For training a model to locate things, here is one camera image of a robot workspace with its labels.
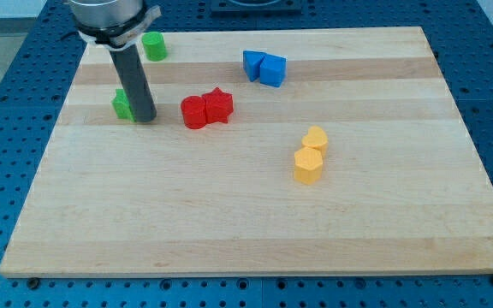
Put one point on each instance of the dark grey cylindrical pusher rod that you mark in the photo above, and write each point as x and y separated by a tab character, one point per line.
134	83

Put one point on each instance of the green star block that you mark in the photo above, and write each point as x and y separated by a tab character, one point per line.
122	106

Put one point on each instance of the red star block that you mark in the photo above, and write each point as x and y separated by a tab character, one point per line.
219	105

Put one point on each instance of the green cylinder block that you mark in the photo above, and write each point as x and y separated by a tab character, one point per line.
154	46

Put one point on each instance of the red cylinder block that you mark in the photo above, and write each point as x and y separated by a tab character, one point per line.
193	110

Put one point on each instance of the blue triangular block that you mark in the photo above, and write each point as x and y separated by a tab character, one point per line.
252	62

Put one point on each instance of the blue cube block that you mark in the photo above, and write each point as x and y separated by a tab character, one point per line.
272	70

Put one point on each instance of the light wooden board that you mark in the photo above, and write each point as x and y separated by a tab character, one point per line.
402	191

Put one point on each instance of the yellow heart block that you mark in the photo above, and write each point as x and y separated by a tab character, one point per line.
316	138

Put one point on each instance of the yellow hexagon block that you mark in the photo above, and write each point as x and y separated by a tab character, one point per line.
308	165

